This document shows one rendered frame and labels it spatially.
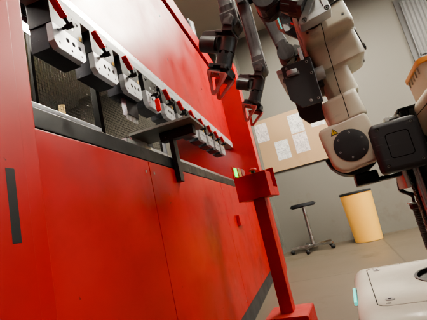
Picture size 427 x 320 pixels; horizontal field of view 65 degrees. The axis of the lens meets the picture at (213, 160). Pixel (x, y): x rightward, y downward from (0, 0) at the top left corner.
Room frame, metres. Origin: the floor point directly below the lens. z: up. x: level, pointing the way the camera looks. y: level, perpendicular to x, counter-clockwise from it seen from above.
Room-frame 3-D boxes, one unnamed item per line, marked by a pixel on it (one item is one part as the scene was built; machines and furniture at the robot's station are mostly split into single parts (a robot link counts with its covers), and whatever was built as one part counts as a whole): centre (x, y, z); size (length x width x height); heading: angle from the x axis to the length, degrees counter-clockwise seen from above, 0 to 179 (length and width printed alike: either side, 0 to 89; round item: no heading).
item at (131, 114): (1.37, 0.30, 1.13); 0.10 x 0.02 x 0.10; 167
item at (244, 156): (3.62, -0.05, 1.15); 0.85 x 0.25 x 2.30; 77
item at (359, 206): (4.48, -1.71, 0.32); 0.41 x 0.40 x 0.64; 161
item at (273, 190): (1.70, -0.18, 0.75); 0.20 x 0.16 x 0.18; 159
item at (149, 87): (1.54, 0.26, 1.26); 0.15 x 0.09 x 0.17; 167
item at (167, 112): (1.73, 0.21, 1.26); 0.15 x 0.09 x 0.17; 167
